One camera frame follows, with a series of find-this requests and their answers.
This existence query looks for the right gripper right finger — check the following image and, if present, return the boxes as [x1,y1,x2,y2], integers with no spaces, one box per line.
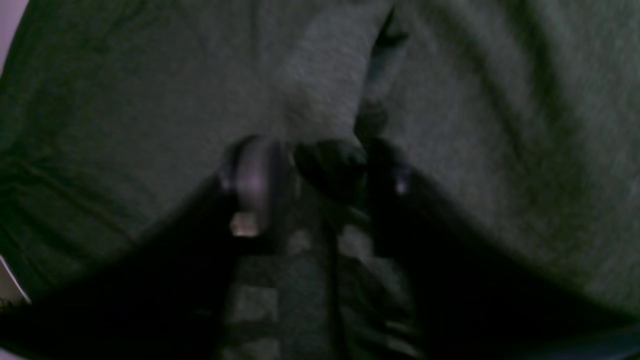
[367,139,639,360]

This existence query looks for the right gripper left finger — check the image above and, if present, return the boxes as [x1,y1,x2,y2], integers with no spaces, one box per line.
[1,136,291,360]

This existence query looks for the dark green t-shirt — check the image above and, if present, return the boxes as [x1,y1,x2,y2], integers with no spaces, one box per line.
[1,0,639,360]

